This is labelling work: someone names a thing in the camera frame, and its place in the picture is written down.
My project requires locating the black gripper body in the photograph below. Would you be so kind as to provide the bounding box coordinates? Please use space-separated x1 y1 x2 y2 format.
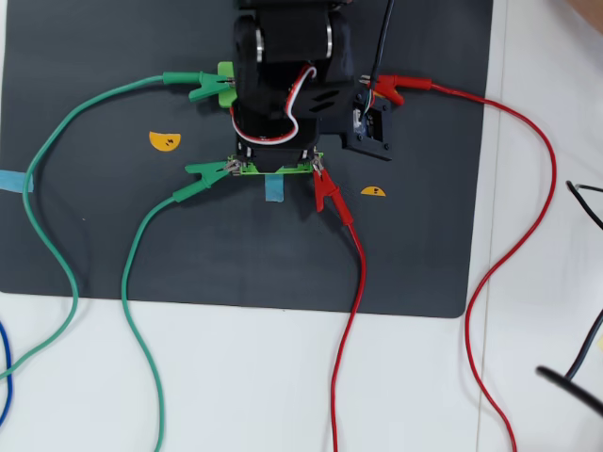
229 15 355 174

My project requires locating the green wire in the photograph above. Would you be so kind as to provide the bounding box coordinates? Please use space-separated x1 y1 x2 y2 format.
121 195 179 452
0 74 166 380

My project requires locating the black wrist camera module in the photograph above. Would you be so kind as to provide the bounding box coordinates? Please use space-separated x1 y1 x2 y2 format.
341 89 395 164

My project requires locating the dark grey work mat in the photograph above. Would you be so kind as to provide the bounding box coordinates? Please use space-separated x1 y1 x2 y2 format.
0 0 495 319

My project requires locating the red alligator clip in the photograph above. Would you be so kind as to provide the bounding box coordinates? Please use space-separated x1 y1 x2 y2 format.
358 73 433 107
310 157 355 228

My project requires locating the thick black cable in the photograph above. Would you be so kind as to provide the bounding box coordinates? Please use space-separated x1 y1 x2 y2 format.
535 365 603 418

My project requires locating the red wire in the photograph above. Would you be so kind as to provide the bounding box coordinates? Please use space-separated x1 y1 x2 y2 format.
429 82 558 452
329 223 367 452

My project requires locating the green alligator clip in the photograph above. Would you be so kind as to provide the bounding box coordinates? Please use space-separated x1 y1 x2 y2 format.
171 159 236 204
162 70 239 103

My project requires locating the blue masking tape strip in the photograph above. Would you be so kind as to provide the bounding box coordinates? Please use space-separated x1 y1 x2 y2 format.
264 173 286 203

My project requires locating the orange sticker lightning mark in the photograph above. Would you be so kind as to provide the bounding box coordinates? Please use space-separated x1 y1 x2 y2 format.
148 131 182 153

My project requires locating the short blue tape piece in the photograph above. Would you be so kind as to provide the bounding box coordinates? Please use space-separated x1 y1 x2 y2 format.
0 169 35 193

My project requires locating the green bulb holder board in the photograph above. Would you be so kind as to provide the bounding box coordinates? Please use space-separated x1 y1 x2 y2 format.
216 60 236 108

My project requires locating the dark grey cable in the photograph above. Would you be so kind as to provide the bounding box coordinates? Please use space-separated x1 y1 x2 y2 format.
563 308 603 382

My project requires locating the black camera cable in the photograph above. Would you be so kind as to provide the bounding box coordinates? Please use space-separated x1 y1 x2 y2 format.
369 0 396 93

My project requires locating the thin black forked cable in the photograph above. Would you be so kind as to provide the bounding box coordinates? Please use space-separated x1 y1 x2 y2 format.
565 181 603 232

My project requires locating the green battery holder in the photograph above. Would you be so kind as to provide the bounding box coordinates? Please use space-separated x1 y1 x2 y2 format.
228 150 326 177

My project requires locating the blue wire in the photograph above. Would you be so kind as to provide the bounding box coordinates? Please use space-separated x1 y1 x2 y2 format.
0 320 14 425

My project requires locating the red white servo cable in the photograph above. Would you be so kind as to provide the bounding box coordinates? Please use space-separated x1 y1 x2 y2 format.
229 64 319 145

